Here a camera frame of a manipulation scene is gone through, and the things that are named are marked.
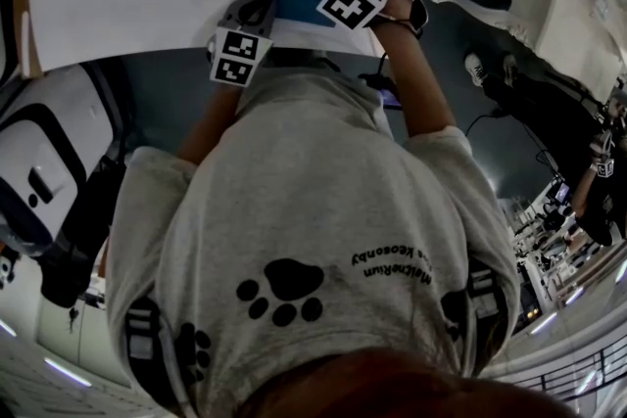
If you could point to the white workbench with equipment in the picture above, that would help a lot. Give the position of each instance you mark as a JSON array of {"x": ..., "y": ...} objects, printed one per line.
[{"x": 558, "y": 249}]

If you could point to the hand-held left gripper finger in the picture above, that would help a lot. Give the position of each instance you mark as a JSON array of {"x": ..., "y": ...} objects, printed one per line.
[
  {"x": 270, "y": 14},
  {"x": 235, "y": 7}
]

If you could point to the person's grey paw-print shirt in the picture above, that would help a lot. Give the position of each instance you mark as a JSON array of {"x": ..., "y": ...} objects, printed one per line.
[{"x": 313, "y": 191}]

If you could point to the white case with black trim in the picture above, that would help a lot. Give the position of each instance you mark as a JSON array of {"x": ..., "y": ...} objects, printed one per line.
[
  {"x": 54, "y": 147},
  {"x": 5, "y": 24}
]

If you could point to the small blue-lit screen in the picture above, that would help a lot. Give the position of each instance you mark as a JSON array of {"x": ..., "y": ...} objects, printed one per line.
[{"x": 561, "y": 193}]

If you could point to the black device with purple screen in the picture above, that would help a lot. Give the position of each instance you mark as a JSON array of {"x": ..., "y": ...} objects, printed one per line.
[{"x": 392, "y": 99}]

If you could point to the person's left forearm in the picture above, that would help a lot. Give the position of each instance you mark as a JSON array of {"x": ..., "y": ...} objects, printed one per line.
[{"x": 210, "y": 122}]

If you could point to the white cabinet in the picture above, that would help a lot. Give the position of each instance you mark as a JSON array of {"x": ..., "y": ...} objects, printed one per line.
[{"x": 88, "y": 342}]

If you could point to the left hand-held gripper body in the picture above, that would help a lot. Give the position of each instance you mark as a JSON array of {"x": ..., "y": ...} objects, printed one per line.
[{"x": 240, "y": 56}]

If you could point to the white ornate chair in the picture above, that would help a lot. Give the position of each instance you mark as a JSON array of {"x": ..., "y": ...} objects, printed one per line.
[{"x": 553, "y": 10}]

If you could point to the person's right forearm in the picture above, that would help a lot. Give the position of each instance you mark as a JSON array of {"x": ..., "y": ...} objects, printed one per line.
[{"x": 416, "y": 83}]

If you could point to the brown wooden panel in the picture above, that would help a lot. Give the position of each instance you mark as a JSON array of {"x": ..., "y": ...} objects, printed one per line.
[{"x": 27, "y": 24}]

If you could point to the black railing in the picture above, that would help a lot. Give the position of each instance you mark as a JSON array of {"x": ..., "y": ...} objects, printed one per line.
[{"x": 583, "y": 369}]

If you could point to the black bag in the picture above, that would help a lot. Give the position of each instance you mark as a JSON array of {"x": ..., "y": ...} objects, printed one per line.
[{"x": 73, "y": 254}]

